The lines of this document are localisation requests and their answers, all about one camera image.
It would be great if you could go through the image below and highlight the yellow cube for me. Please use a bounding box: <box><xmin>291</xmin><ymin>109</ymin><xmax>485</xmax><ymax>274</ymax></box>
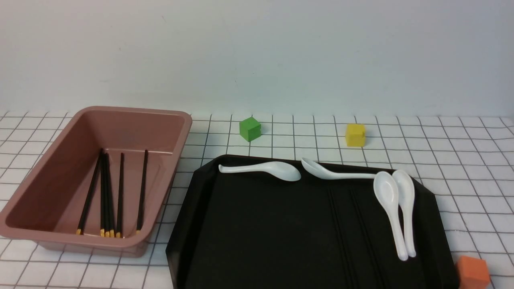
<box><xmin>345</xmin><ymin>123</ymin><xmax>366</xmax><ymax>147</ymax></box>

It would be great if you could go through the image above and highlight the green cube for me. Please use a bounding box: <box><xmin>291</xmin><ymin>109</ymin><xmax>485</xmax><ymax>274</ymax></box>
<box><xmin>239</xmin><ymin>117</ymin><xmax>262</xmax><ymax>142</ymax></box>

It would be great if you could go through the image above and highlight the brown plastic bin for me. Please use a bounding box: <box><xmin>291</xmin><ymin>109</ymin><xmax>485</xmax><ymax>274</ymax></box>
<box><xmin>1</xmin><ymin>106</ymin><xmax>192</xmax><ymax>258</ymax></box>

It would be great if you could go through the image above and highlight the white spoon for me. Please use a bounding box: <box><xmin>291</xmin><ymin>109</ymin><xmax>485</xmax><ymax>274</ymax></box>
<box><xmin>373</xmin><ymin>171</ymin><xmax>409</xmax><ymax>261</ymax></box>
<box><xmin>301</xmin><ymin>158</ymin><xmax>376</xmax><ymax>180</ymax></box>
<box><xmin>218</xmin><ymin>161</ymin><xmax>301</xmax><ymax>182</ymax></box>
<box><xmin>392</xmin><ymin>170</ymin><xmax>416</xmax><ymax>257</ymax></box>

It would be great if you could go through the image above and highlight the white spoon far left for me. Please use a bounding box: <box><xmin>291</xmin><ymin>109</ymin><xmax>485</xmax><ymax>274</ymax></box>
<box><xmin>218</xmin><ymin>161</ymin><xmax>301</xmax><ymax>182</ymax></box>

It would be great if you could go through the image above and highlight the black plastic tray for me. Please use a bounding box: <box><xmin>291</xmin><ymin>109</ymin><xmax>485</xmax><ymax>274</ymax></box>
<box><xmin>166</xmin><ymin>155</ymin><xmax>460</xmax><ymax>289</ymax></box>

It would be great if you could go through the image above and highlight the orange cube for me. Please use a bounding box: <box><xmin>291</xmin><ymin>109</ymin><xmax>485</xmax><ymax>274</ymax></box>
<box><xmin>456</xmin><ymin>256</ymin><xmax>490</xmax><ymax>289</ymax></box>

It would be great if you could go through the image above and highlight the black chopstick in bin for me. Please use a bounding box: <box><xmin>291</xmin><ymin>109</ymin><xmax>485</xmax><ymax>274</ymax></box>
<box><xmin>136</xmin><ymin>150</ymin><xmax>149</xmax><ymax>234</ymax></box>
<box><xmin>116</xmin><ymin>153</ymin><xmax>124</xmax><ymax>238</ymax></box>
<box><xmin>99</xmin><ymin>151</ymin><xmax>106</xmax><ymax>237</ymax></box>
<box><xmin>104</xmin><ymin>152</ymin><xmax>115</xmax><ymax>238</ymax></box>
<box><xmin>75</xmin><ymin>148</ymin><xmax>103</xmax><ymax>235</ymax></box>

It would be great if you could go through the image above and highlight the black chopstick on tray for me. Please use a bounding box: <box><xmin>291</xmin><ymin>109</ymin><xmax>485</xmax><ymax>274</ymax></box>
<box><xmin>327</xmin><ymin>189</ymin><xmax>358</xmax><ymax>289</ymax></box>
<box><xmin>350</xmin><ymin>189</ymin><xmax>387</xmax><ymax>289</ymax></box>

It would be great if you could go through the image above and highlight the white spoon front right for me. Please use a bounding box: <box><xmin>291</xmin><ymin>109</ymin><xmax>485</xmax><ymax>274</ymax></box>
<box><xmin>373</xmin><ymin>171</ymin><xmax>409</xmax><ymax>261</ymax></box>

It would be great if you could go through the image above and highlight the black chopstick left on tray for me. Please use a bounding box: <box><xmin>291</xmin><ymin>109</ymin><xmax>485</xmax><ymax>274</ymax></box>
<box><xmin>327</xmin><ymin>189</ymin><xmax>358</xmax><ymax>289</ymax></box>

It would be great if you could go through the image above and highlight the white spoon rear right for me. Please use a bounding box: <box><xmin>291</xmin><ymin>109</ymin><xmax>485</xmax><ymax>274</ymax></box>
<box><xmin>392</xmin><ymin>170</ymin><xmax>416</xmax><ymax>257</ymax></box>

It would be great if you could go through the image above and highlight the black chopstick right on tray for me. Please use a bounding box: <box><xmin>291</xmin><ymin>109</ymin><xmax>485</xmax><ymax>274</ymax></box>
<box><xmin>350</xmin><ymin>189</ymin><xmax>387</xmax><ymax>289</ymax></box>

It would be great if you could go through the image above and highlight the white spoon top middle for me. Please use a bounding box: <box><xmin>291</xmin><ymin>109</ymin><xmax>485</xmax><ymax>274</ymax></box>
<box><xmin>301</xmin><ymin>158</ymin><xmax>376</xmax><ymax>180</ymax></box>

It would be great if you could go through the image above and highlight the black chopstick leftmost in bin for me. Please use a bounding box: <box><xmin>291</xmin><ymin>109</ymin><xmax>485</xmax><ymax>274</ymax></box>
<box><xmin>75</xmin><ymin>148</ymin><xmax>103</xmax><ymax>235</ymax></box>

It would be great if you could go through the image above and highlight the black chopstick rightmost in bin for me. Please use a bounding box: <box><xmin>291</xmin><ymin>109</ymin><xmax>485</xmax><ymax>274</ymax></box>
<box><xmin>136</xmin><ymin>150</ymin><xmax>149</xmax><ymax>234</ymax></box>

